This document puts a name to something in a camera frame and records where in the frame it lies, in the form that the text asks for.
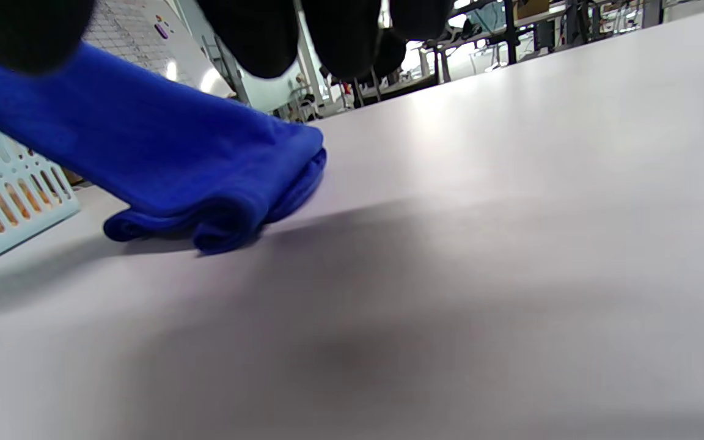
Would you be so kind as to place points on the person's right hand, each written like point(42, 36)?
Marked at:
point(340, 36)

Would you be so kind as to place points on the blue rectangular towel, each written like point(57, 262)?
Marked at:
point(162, 146)

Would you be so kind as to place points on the white wheeled rack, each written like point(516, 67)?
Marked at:
point(132, 36)

